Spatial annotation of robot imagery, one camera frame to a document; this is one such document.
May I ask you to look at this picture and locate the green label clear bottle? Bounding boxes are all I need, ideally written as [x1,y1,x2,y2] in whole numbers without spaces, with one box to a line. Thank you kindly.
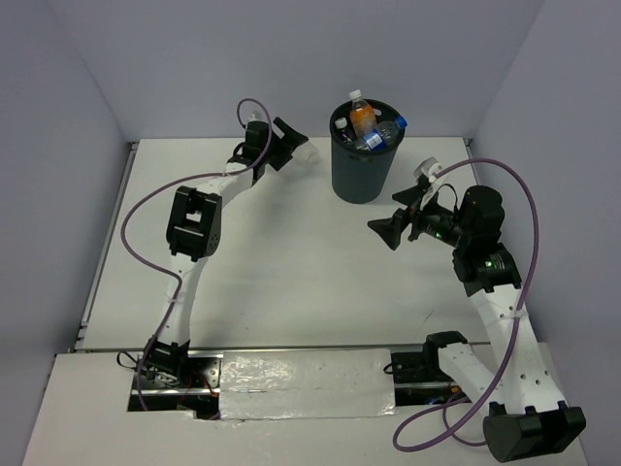
[334,117,354,145]

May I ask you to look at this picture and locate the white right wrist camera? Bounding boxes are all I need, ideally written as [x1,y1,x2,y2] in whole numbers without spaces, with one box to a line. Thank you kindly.
[414,157,447,210]

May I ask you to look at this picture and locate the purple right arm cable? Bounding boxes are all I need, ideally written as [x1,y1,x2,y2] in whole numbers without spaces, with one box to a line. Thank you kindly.
[392,158,539,451]

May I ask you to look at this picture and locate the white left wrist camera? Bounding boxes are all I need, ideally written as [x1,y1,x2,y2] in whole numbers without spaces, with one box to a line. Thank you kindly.
[246,111,267,123]

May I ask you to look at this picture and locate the silver foil covered panel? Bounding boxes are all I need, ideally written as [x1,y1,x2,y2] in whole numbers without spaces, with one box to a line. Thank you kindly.
[219,349,396,420]

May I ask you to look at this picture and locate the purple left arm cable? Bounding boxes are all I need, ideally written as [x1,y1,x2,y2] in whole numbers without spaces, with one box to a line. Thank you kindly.
[118,98,273,413]

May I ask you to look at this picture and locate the dark grey plastic bin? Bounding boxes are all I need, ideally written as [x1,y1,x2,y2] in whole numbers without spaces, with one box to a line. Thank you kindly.
[329,102,406,204]

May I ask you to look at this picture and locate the metal base rail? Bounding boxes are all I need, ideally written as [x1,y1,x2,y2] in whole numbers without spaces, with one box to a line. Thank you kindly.
[127,346,460,421]

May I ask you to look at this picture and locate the orange label juice bottle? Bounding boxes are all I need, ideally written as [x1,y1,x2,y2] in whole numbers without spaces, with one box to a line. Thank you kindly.
[349,89,376,137]

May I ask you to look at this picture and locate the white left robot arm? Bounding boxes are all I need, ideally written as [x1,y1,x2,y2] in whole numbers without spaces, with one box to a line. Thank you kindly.
[144,117,313,387]

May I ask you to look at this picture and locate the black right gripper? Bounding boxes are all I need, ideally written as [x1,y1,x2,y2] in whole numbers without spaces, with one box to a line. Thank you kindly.
[367,183,471,249]

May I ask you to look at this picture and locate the Pepsi label clear bottle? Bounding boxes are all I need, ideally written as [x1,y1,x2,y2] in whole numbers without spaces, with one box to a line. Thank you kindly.
[349,116,408,150]

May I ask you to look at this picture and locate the clear empty plastic bottle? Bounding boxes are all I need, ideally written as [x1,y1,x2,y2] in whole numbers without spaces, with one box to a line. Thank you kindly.
[292,141,320,166]

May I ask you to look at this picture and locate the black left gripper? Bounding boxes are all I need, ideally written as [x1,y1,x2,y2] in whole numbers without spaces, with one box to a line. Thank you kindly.
[260,117,307,172]

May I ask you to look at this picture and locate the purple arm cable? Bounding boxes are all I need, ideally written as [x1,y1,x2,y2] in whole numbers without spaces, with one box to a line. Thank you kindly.
[118,98,273,413]
[392,158,539,451]

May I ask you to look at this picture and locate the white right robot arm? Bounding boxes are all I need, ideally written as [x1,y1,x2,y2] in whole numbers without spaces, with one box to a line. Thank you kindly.
[368,157,586,463]

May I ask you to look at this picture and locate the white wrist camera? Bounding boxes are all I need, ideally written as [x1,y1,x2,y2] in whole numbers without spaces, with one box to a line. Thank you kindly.
[246,111,267,123]
[414,157,447,210]

